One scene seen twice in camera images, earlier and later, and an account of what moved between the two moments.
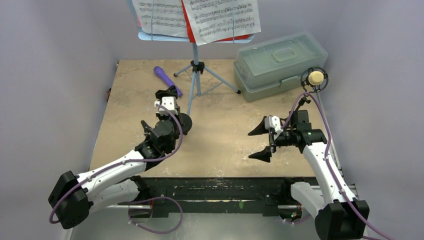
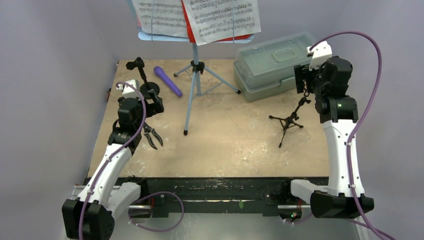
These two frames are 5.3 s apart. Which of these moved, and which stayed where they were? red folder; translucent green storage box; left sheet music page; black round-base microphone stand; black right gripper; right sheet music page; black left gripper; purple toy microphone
Moved: black round-base microphone stand; black left gripper; black right gripper
Stayed: red folder; purple toy microphone; right sheet music page; translucent green storage box; left sheet music page
